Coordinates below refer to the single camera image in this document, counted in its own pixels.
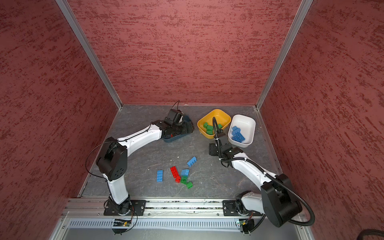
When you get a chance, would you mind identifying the red long lego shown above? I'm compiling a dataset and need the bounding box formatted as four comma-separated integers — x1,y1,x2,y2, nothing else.
170,166,179,179

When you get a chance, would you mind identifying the light blue sloped lego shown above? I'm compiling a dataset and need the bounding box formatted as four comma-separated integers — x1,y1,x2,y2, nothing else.
181,169,190,177

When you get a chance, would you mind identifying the green lego bottom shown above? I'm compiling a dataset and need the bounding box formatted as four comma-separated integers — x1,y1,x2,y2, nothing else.
186,182,193,189

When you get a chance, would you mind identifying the blue lego long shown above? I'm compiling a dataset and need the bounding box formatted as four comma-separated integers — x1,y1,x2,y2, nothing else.
157,170,164,182

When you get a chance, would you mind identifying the green hollow lego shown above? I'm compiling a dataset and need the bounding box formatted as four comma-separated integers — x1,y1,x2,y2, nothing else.
181,176,188,185

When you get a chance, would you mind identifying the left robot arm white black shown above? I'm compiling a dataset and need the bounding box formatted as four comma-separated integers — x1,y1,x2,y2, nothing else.
96,116,195,216

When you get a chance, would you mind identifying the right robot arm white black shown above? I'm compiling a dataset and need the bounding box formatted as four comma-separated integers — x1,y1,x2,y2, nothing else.
209,133,303,227

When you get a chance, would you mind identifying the dark teal plastic bin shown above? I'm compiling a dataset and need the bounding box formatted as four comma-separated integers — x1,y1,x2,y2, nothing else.
162,115,195,143

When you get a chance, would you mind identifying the yellow plastic bin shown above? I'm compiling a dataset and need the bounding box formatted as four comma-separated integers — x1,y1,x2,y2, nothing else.
197,108,232,140

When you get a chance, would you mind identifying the white plastic bin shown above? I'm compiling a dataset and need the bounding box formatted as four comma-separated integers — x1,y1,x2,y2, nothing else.
228,115,256,148

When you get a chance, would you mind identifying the right circuit board connector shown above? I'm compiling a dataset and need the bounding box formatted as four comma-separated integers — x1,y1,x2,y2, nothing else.
238,219,255,234

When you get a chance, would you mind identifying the circuit board connector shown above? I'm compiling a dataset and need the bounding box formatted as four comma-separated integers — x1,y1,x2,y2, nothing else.
238,219,255,234
113,219,132,228

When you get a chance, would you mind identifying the left circuit board connector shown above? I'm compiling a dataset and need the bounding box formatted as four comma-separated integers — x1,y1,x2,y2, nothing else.
113,219,132,228

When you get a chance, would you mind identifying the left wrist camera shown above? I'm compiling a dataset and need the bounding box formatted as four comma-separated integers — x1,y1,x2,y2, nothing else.
164,109,183,126

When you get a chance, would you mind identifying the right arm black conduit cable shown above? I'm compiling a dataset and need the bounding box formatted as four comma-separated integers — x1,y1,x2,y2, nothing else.
212,116,316,226

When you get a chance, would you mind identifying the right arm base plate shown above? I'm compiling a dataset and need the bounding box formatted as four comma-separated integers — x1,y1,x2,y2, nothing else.
222,200,262,217

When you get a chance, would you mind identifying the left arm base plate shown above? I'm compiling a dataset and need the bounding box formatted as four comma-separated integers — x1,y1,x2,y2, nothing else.
104,199,147,217

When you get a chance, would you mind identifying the aluminium front rail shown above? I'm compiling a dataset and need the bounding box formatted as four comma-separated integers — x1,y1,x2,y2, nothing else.
62,197,305,219

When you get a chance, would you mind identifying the left corner aluminium post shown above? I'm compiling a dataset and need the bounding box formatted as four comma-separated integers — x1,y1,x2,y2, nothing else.
56,0,124,111

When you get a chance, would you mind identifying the corner aluminium post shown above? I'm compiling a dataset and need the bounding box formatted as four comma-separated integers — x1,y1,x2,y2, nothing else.
256,0,313,111
56,0,124,111

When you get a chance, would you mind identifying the right corner aluminium post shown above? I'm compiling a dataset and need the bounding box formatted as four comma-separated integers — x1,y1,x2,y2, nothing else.
256,0,313,111

